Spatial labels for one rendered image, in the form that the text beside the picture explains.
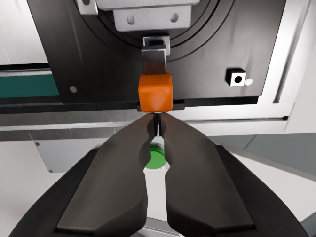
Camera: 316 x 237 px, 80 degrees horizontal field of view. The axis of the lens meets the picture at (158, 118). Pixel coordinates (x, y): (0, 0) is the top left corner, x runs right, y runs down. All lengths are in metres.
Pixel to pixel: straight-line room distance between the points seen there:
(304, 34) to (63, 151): 0.34
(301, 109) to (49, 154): 0.45
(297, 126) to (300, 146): 1.42
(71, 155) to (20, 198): 0.36
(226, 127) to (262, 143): 1.44
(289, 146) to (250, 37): 1.65
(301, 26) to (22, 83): 0.33
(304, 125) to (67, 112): 0.43
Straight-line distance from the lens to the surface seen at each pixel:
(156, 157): 0.28
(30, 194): 0.64
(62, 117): 0.28
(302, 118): 0.46
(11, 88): 0.31
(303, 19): 0.26
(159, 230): 0.61
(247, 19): 0.22
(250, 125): 0.29
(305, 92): 0.43
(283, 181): 0.57
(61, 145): 0.32
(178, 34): 0.19
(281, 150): 1.84
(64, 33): 0.23
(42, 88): 0.29
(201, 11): 0.19
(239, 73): 0.22
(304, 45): 0.27
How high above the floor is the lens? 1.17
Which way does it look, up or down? 58 degrees down
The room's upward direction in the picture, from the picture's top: 179 degrees counter-clockwise
